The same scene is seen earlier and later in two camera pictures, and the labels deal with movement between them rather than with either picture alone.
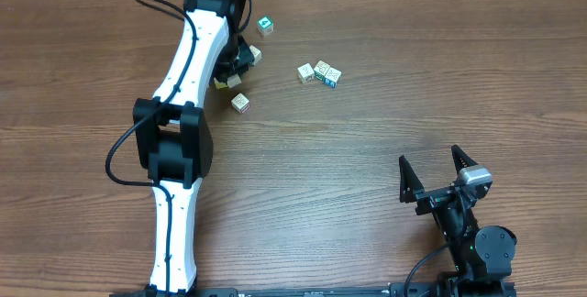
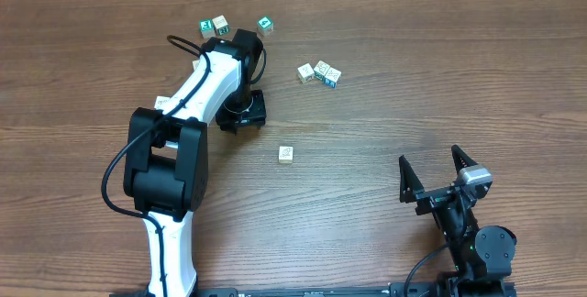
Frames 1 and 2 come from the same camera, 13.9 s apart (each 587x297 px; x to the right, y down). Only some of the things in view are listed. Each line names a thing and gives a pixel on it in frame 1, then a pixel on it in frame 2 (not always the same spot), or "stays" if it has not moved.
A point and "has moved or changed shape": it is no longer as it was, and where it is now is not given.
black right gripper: (432, 199) stays
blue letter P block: (240, 104) has moved or changed shape
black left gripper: (223, 72) → (230, 120)
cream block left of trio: (305, 73) stays
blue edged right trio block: (331, 77) stays
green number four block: (265, 26) stays
